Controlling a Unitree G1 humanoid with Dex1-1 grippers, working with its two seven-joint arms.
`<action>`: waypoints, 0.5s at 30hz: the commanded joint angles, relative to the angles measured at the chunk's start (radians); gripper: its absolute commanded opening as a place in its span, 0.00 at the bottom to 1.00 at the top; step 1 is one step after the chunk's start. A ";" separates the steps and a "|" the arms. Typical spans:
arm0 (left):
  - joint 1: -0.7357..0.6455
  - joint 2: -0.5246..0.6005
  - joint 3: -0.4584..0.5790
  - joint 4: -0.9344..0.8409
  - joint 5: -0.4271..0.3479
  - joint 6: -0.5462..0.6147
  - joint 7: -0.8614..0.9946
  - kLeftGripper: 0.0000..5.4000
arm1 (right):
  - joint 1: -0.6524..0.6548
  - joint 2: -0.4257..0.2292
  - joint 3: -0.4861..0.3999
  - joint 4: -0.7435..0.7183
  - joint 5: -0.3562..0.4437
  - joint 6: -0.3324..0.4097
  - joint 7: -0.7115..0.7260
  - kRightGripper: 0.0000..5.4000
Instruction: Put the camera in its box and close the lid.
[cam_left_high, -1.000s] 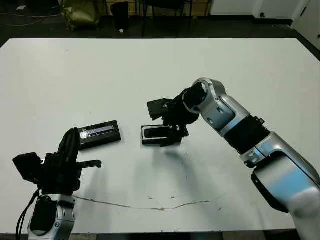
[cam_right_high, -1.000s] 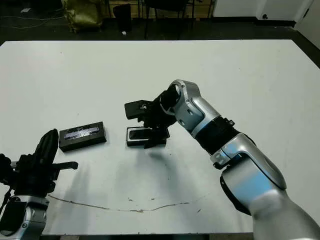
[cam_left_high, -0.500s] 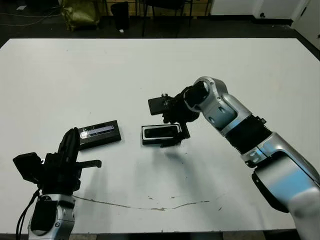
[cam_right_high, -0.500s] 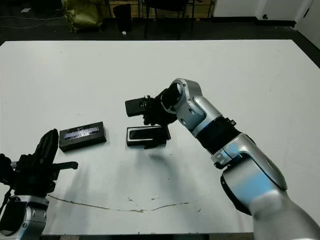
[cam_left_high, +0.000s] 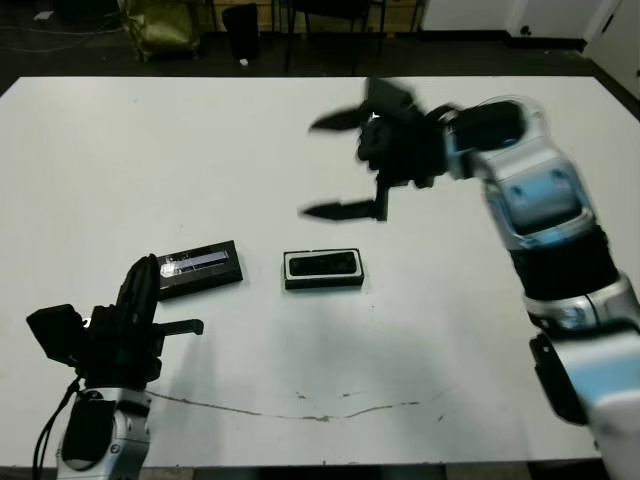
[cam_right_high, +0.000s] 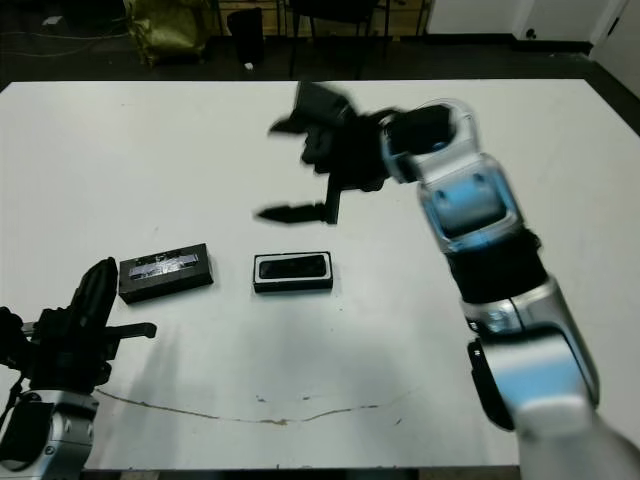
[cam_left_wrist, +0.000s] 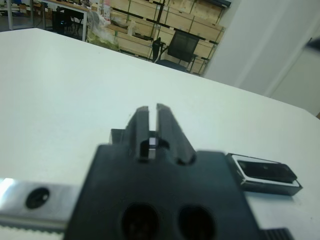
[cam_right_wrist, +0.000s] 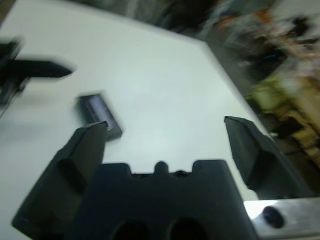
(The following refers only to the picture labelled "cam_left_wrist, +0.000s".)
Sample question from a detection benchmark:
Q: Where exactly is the black phone-like camera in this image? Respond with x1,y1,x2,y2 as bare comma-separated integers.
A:
237,159,297,182

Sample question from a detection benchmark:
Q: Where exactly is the wooden top metal desk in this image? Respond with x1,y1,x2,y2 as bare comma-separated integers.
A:
41,0,91,42

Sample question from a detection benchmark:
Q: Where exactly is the yellow green sack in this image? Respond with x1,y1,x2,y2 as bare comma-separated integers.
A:
86,9,121,51

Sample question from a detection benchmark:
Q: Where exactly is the black office chair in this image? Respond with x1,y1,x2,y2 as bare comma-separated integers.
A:
155,29,210,75

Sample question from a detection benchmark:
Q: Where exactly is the grey metal frame rack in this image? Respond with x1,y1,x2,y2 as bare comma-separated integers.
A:
0,0,36,31

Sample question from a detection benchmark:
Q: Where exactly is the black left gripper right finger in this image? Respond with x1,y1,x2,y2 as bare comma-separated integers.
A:
156,102,198,165

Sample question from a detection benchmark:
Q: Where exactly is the black box with white inlay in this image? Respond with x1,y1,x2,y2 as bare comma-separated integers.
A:
226,152,303,197

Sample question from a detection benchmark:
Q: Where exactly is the black computer case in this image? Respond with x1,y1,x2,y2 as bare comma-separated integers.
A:
51,9,85,36

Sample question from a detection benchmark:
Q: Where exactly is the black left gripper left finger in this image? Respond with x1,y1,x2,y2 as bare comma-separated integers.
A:
124,105,151,162

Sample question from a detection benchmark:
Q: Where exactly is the wooden crate shelving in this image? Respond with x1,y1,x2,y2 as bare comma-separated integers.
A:
102,0,226,76

